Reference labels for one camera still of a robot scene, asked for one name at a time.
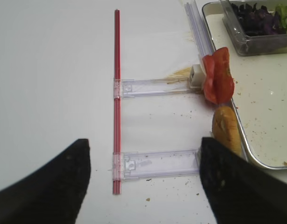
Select tomato slices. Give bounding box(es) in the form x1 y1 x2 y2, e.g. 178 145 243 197
202 47 235 105

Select clear plastic container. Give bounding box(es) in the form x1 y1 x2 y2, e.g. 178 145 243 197
220 0 287 56

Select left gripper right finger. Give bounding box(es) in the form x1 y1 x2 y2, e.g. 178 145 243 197
199 137 287 224

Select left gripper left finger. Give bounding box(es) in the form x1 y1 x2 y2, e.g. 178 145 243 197
0 139 91 224

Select left long clear rail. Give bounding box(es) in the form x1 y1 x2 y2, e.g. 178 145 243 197
184 0 218 65

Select clear divider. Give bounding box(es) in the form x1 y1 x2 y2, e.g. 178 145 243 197
113 77 201 98
113 150 199 181

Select upright bun slice left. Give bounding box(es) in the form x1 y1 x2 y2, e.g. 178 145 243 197
212 106 242 157

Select lower left clear divider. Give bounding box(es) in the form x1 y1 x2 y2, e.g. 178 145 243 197
113 150 199 181

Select purple lettuce leaves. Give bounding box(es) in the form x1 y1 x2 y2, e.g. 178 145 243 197
231 3 287 37

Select upper left clear divider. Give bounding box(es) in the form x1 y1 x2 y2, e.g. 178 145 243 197
113 77 201 98

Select white pusher block left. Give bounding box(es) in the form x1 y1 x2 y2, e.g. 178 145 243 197
188 64 206 89

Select left red strip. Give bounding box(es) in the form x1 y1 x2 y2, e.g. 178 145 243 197
113 9 122 195

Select green lettuce leaves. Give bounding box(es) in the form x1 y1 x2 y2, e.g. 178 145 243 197
275 4 287 32

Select white metal tray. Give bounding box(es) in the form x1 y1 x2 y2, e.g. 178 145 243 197
202 0 287 170

